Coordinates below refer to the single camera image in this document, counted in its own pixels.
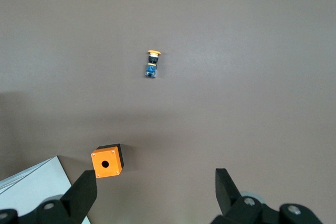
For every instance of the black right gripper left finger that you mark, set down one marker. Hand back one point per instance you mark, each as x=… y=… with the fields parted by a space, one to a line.
x=78 y=195

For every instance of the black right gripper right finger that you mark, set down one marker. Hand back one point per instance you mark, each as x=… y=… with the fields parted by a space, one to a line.
x=225 y=195

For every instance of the orange button box with hole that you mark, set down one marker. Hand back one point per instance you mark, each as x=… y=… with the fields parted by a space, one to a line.
x=106 y=163

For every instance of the white drawer cabinet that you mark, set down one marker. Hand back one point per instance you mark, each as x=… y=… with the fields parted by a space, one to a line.
x=29 y=192

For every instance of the yellow mushroom push button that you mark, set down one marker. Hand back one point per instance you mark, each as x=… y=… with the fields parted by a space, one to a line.
x=151 y=66

